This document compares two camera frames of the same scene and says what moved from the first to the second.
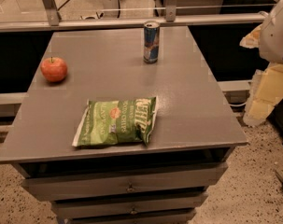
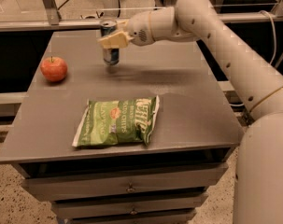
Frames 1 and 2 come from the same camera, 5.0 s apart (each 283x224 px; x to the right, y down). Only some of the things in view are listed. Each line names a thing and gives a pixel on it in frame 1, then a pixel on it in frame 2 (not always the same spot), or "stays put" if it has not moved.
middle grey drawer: [83, 208] stays put
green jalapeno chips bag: [116, 121] stays put
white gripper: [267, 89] -> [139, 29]
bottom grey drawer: [176, 217] stays put
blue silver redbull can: [151, 35] -> [110, 55]
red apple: [54, 69] stays put
